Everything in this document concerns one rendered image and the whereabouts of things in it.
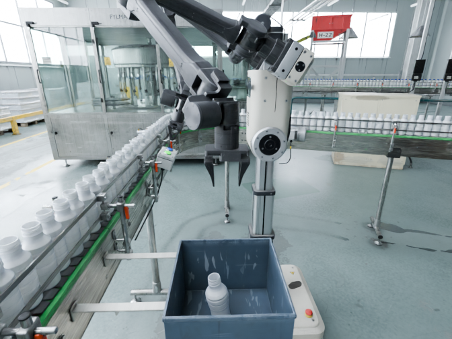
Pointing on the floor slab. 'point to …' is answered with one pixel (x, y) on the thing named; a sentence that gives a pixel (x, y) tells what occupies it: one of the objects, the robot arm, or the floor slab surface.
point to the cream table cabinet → (391, 102)
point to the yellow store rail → (17, 119)
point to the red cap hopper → (325, 22)
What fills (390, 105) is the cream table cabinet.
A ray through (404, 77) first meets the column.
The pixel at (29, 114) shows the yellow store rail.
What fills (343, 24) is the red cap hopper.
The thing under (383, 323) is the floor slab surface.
